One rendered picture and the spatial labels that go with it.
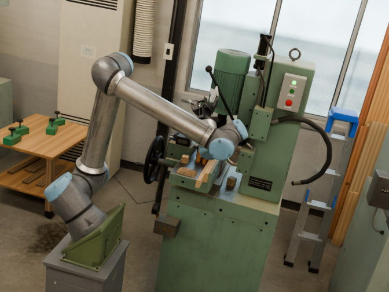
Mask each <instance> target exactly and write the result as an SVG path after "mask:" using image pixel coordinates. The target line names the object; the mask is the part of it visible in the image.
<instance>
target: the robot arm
mask: <svg viewBox="0 0 389 292"><path fill-rule="evenodd" d="M132 72H133V62H132V61H131V58H129V56H128V55H127V54H125V53H123V52H113V53H111V54H109V55H107V56H104V57H101V58H99V59H97V60H96V61H95V62H94V64H93V66H92V68H91V77H92V80H93V82H94V84H95V85H96V86H97V92H96V97H95V100H94V105H93V109H92V112H91V117H90V122H89V126H88V130H87V134H86V139H85V144H84V147H83V152H82V156H81V157H79V158H77V160H76V163H75V168H74V171H73V172H72V173H70V172H67V173H65V174H63V175H62V176H60V177H59V178H58V179H56V180H55V181H54V182H52V183H51V184H50V185H49V186H48V187H47V188H46V189H45V191H44V195H45V196H46V198H47V200H48V202H50V204H51V205H52V206H53V208H54V209H55V211H56V212H57V213H58V214H59V216H60V217H61V218H62V219H63V221H64V222H65V223H66V225H67V227H68V230H69V233H70V237H71V239H72V240H73V241H74V242H75V241H78V240H80V239H82V238H84V237H85V236H87V235H88V234H89V233H91V232H92V231H94V230H95V229H96V228H97V227H99V226H100V225H101V224H102V223H103V222H104V221H105V220H106V219H107V217H108V216H107V214H106V213H105V212H104V211H102V210H100V209H99V208H98V207H96V206H95V205H94V204H93V203H92V201H91V200H90V198H91V197H92V196H93V195H94V194H96V193H97V192H98V191H99V190H100V189H101V188H102V187H103V186H104V185H105V184H106V183H107V181H108V179H109V171H108V168H107V164H106V163H105V162H104V161H105V157H106V154H107V150H108V146H109V142H110V139H111V135H112V131H113V127H114V124H115V120H116V116H117V112H118V109H119V104H120V101H121V99H122V100H123V101H125V102H127V103H129V104H131V105H132V106H134V107H136V108H138V109H139V110H141V111H142V112H144V113H146V114H148V115H150V116H151V117H153V118H155V119H157V120H158V121H160V122H161V123H163V124H165V125H167V126H169V127H170V128H172V129H174V130H176V131H177V132H179V133H181V134H183V135H184V136H186V137H187V138H189V139H191V140H193V141H195V142H196V143H198V145H199V153H200V156H201V157H202V158H204V159H207V160H213V159H216V160H226V159H228V158H230V157H231V156H232V155H233V153H234V150H235V149H236V147H237V146H238V144H239V142H240V141H243V140H245V139H246V138H247V137H248V133H247V130H246V128H245V126H244V124H243V123H242V121H240V120H239V119H236V120H233V121H231V122H230V123H228V124H226V125H224V126H222V127H220V128H218V129H217V126H216V124H217V122H219V119H218V117H217V116H211V115H212V114H213V112H214V111H215V108H216V107H217V105H218V87H217V86H216V87H215V89H210V95H211V96H210V99H209V101H210V102H211V104H209V103H208V102H207V98H206V97H205V96H204V98H203V99H202V100H201V99H200V100H198V101H197V100H195V101H192V100H191V99H189V100H187V101H188V102H189V104H190V106H191V108H192V111H193V112H194V113H195V114H196V115H197V117H195V116H193V115H192V114H190V113H188V112H186V111H185V110H183V109H181V108H179V107H177V106H176V105H174V104H173V103H171V102H169V101H167V100H165V99H164V98H162V97H160V96H158V95H156V94H155V93H153V92H151V91H150V90H148V89H146V88H144V87H143V86H141V85H139V84H137V83H135V82H134V81H132V80H131V79H129V78H127V77H129V76H130V75H131V74H132Z"/></svg>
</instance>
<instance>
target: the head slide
mask: <svg viewBox="0 0 389 292"><path fill-rule="evenodd" d="M260 83H261V78H260V75H259V71H258V70H256V71H249V72H248V74H247V75H246V76H245V81H244V86H243V91H242V95H241V100H240V105H239V108H238V114H237V119H239V120H240V121H242V123H243V124H244V126H245V128H246V130H247V133H249V128H250V124H251V119H252V115H253V111H254V108H255V106H256V101H257V97H258V93H259V88H260Z"/></svg>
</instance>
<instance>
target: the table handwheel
mask: <svg viewBox="0 0 389 292"><path fill-rule="evenodd" d="M159 141H160V153H159V154H158V155H156V154H155V146H156V144H157V143H158V142H159ZM164 150H165V141H164V138H163V137H162V136H157V137H156V138H155V139H154V140H153V141H152V143H151V145H150V147H149V149H148V152H147V155H146V158H145V163H144V171H143V177H144V181H145V183H146V184H151V183H153V182H154V180H155V179H156V177H157V175H158V173H159V171H160V168H161V166H162V165H163V166H167V167H171V168H174V167H175V166H174V165H170V164H167V163H165V160H164V159H163V158H164ZM149 164H151V169H150V172H149V175H148V170H149ZM154 166H156V168H155V171H154V173H153V175H152V172H153V168H154ZM151 175H152V176H151Z"/></svg>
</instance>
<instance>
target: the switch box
mask: <svg viewBox="0 0 389 292"><path fill-rule="evenodd" d="M306 80H307V77H305V76H299V75H294V74H289V73H285V75H284V80H283V83H282V87H281V91H280V96H279V99H278V103H277V108H279V109H282V110H287V111H292V112H298V110H299V106H300V102H301V99H302V95H303V91H304V87H305V84H306ZM292 81H296V84H295V85H294V86H296V88H295V87H290V85H293V84H292ZM290 89H294V90H295V92H294V93H293V95H294V97H292V96H288V94H291V93H290V92H289V90H290ZM287 100H291V101H292V105H291V106H289V107H291V109H290V108H285V105H286V101H287ZM286 106H287V105H286Z"/></svg>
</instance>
